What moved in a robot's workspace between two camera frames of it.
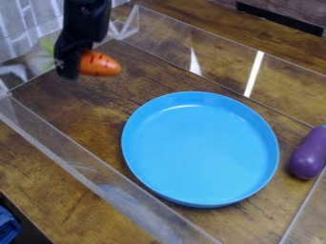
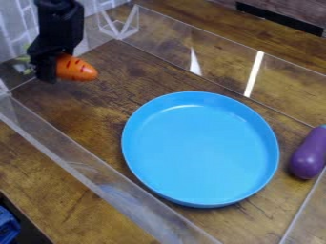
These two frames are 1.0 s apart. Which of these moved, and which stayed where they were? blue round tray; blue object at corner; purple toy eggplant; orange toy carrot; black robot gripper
Moved: orange toy carrot; black robot gripper
Stayed: purple toy eggplant; blue object at corner; blue round tray
